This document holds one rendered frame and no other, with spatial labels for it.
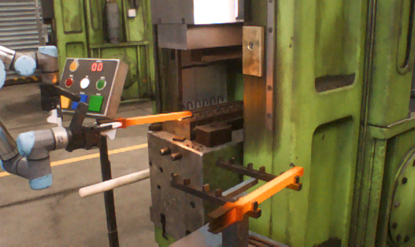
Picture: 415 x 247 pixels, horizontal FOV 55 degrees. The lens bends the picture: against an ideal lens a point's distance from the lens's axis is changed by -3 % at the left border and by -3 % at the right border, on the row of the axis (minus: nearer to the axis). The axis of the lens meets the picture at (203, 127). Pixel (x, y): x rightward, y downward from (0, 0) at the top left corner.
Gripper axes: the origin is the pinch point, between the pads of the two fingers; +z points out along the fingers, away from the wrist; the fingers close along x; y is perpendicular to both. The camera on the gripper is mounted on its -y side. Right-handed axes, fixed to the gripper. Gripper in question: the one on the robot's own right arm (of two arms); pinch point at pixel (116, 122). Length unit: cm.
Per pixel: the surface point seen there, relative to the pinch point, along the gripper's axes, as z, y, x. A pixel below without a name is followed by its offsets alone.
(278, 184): 16, 8, 63
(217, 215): -10, 8, 67
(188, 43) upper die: 26.9, -27.5, 8.0
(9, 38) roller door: 154, -9, -785
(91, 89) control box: 12, -5, -50
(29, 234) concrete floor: -6, 101, -130
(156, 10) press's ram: 25.9, -40.1, -12.2
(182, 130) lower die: 27.5, 7.3, 2.3
